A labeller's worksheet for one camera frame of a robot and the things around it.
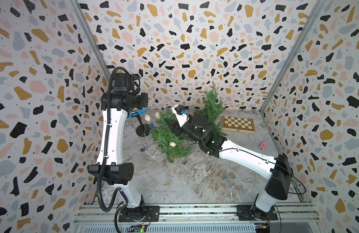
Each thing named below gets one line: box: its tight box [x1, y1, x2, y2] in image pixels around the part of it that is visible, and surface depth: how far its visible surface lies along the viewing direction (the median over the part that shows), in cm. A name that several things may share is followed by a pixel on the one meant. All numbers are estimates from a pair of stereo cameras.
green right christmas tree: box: [193, 86, 227, 137], surface depth 78 cm
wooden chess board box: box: [221, 115, 256, 134], surface depth 112 cm
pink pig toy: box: [259, 140, 267, 150], surface depth 102 cm
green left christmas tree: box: [149, 108, 194, 164], surface depth 74 cm
